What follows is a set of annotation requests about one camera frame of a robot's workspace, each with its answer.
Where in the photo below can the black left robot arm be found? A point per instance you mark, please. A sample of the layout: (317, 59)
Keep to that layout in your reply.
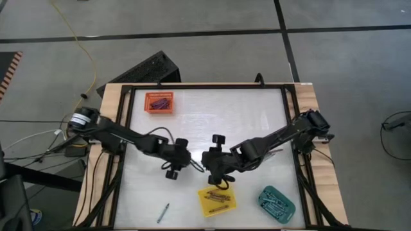
(112, 133)

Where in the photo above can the orange plastic basket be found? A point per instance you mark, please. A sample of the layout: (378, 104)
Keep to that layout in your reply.
(147, 109)

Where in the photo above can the black clamp hook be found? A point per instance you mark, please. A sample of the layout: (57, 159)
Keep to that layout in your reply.
(259, 78)

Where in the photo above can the black striped-edge floor mat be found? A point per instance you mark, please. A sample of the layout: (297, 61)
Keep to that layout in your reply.
(8, 69)

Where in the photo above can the person's shoe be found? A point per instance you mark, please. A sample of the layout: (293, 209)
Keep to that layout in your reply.
(36, 216)

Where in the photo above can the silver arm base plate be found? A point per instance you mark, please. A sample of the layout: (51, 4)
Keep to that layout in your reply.
(326, 138)

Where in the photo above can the teal plastic tray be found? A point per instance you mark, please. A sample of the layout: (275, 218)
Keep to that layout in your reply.
(289, 216)

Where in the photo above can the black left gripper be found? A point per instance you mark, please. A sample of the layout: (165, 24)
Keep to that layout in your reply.
(176, 157)

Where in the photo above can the black power adapter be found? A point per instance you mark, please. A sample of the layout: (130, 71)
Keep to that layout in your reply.
(75, 151)

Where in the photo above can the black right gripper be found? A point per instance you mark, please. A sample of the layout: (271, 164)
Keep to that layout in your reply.
(218, 160)

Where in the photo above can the yellow plastic basket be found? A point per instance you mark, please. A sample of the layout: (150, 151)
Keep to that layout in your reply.
(231, 208)

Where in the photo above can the black floor beam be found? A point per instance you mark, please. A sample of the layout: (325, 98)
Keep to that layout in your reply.
(41, 178)

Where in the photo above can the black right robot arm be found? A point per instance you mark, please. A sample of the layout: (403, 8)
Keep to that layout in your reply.
(279, 136)

